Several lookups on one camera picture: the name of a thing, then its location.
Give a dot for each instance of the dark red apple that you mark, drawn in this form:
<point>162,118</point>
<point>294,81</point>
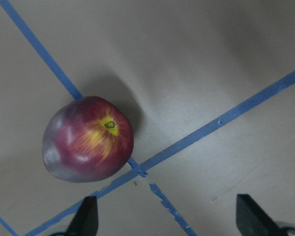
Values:
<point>88,140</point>

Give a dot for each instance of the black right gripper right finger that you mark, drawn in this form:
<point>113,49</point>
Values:
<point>251,219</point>

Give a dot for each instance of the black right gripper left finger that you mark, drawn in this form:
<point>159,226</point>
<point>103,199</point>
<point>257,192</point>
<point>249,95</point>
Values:
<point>85,221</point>

